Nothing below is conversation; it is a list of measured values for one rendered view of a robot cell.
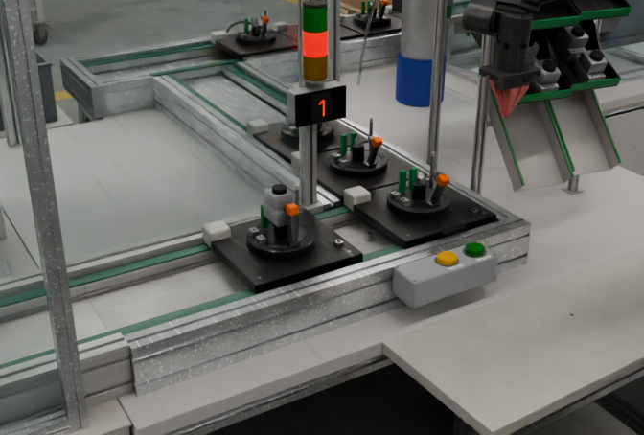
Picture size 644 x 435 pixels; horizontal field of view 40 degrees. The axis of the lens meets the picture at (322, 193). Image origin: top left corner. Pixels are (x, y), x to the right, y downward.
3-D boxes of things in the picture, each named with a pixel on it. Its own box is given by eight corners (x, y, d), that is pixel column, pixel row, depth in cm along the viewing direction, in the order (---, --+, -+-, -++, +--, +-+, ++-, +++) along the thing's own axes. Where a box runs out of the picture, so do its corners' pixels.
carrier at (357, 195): (495, 222, 192) (501, 170, 187) (405, 250, 181) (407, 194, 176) (428, 182, 211) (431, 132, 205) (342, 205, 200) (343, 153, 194)
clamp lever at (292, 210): (300, 240, 174) (299, 206, 171) (291, 243, 173) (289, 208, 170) (291, 234, 177) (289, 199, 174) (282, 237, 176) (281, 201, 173)
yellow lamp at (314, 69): (332, 79, 182) (332, 56, 180) (310, 82, 180) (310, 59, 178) (319, 72, 186) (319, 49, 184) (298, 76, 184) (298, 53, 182)
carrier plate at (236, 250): (362, 262, 177) (363, 252, 176) (255, 294, 166) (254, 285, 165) (303, 215, 196) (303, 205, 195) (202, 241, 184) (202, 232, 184)
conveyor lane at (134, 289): (491, 257, 197) (494, 217, 192) (125, 377, 158) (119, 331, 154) (414, 207, 219) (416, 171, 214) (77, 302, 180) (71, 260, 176)
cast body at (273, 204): (297, 222, 176) (297, 190, 173) (277, 227, 174) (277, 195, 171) (277, 206, 183) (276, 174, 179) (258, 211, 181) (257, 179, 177)
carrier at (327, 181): (427, 181, 211) (430, 132, 206) (341, 204, 200) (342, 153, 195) (371, 148, 230) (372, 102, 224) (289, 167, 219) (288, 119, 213)
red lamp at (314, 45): (332, 55, 180) (332, 31, 178) (310, 58, 178) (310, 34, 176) (319, 49, 184) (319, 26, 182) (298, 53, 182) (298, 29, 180)
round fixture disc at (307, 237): (328, 248, 178) (329, 240, 177) (265, 266, 171) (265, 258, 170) (294, 220, 188) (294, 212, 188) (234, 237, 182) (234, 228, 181)
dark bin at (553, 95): (568, 98, 194) (581, 72, 189) (517, 104, 190) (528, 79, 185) (512, 16, 211) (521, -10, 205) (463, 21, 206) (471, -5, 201)
